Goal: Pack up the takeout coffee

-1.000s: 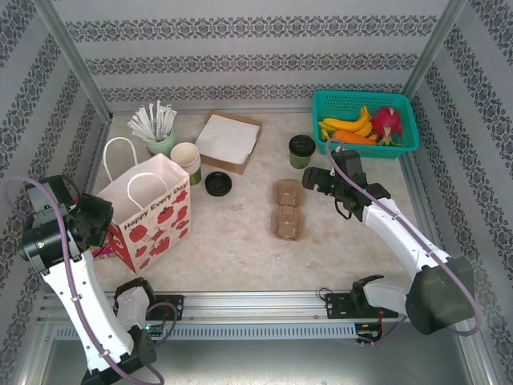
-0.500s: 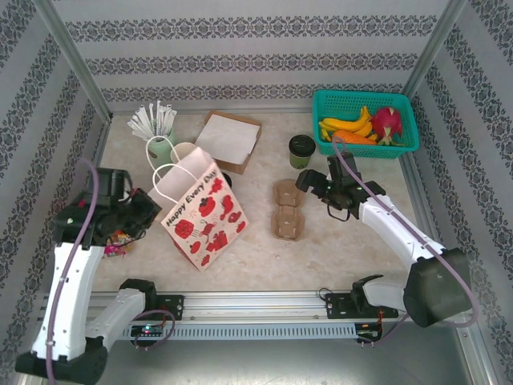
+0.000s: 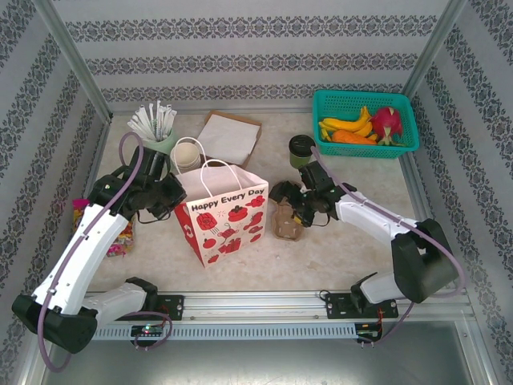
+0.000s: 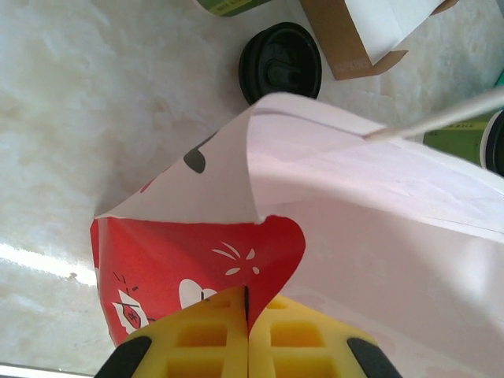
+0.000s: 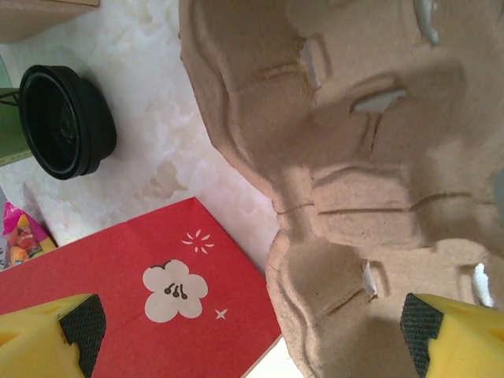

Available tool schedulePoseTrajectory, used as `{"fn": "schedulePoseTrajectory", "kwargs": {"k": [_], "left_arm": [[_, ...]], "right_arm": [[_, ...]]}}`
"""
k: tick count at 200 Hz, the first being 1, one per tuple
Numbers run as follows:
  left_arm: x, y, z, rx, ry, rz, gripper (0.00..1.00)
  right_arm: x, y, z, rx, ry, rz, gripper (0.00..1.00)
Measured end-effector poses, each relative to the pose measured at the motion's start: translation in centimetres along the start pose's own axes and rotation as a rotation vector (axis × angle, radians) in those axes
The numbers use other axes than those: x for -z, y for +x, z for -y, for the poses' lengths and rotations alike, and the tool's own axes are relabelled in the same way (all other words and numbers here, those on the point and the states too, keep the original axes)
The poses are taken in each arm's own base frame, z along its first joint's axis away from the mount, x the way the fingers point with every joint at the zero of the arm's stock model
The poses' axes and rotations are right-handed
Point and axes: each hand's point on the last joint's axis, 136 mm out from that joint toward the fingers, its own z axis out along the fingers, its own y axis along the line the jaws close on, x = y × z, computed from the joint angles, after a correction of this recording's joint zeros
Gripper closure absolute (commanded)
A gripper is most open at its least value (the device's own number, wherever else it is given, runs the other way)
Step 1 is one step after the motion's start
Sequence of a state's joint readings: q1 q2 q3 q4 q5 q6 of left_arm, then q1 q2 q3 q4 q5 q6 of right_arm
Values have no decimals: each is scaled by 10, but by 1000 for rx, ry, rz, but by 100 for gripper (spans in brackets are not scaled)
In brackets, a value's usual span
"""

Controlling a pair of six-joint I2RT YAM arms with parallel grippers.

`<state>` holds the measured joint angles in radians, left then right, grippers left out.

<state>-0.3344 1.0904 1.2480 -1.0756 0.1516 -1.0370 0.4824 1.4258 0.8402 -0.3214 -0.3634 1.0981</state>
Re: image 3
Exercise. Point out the brown pulp cup carrier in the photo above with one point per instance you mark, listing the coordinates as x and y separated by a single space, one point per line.
286 226

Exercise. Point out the black plastic cup lid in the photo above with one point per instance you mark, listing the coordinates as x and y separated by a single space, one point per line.
302 143

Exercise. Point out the red white paper gift bag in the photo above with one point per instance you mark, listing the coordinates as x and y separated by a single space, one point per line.
224 224

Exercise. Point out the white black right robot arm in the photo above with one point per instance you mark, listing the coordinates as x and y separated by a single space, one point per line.
372 212

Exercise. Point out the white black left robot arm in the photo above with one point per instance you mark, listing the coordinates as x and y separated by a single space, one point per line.
88 248

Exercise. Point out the brown cardboard napkin box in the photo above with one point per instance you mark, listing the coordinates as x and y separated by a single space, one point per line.
252 150

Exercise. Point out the mint green straw holder cup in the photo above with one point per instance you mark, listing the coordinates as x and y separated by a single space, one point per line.
168 142

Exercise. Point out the colourful candy bag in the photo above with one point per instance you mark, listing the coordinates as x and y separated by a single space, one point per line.
120 244

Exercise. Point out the orange carrot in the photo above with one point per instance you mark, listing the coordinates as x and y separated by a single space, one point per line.
352 139

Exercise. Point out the yellow banana bunch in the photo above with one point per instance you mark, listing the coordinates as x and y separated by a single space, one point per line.
348 126

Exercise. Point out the white paper napkin stack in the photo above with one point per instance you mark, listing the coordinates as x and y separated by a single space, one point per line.
228 136

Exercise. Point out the teal plastic basket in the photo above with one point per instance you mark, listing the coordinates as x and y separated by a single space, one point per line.
348 102

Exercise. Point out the pink dragon fruit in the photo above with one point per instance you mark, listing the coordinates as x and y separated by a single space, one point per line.
386 120

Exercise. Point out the small black circuit board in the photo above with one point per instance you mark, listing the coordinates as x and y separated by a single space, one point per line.
366 333
146 329

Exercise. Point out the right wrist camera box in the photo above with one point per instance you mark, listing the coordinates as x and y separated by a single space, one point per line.
314 176

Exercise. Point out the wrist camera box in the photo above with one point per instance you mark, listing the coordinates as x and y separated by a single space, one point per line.
154 162
314 176

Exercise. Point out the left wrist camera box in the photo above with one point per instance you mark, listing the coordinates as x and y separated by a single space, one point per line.
154 162

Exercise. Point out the aluminium table edge rail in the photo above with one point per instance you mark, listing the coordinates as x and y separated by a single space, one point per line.
304 110
96 160
413 188

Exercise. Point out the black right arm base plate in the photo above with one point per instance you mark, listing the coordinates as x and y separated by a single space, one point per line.
334 305

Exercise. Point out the aluminium mounting rail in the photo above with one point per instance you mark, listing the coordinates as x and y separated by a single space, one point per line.
248 305

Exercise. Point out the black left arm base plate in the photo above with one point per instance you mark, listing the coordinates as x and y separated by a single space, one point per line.
174 306

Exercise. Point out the aluminium frame post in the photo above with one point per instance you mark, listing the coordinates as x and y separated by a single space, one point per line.
76 60
434 44

